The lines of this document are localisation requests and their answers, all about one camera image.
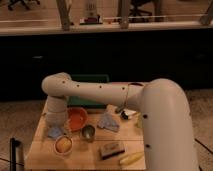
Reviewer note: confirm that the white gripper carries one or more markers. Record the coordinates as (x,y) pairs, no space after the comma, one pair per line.
(63,127)

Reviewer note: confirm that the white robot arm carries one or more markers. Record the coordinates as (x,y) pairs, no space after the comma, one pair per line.
(164,108)

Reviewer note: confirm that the small metal cup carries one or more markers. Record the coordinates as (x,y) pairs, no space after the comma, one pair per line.
(88,133)

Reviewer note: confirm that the light green cup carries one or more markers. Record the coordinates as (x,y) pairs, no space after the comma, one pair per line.
(139,122)

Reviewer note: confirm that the blue sponge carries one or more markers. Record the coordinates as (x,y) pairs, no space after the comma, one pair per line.
(54,132)

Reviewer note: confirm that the orange plastic bowl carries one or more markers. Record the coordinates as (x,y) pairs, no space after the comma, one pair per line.
(77,118)

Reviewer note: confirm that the green plastic tray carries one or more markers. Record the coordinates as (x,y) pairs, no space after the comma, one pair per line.
(81,102)

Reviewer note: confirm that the light blue cloth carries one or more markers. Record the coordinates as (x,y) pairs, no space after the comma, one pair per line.
(106,121)

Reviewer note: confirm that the wooden block eraser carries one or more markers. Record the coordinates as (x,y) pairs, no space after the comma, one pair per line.
(111,149)

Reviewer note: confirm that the green cucumber toy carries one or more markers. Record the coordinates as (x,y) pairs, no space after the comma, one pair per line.
(119,109)

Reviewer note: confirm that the yellow banana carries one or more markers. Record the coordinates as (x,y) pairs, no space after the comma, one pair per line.
(131,158)

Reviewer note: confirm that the dark red bowl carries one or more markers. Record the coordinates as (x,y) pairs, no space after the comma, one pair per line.
(135,84)

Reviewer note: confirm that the black stand post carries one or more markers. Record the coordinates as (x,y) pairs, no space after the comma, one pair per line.
(14,144)

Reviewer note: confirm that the white handled dish brush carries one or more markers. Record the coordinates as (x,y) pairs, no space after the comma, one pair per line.
(128,114)

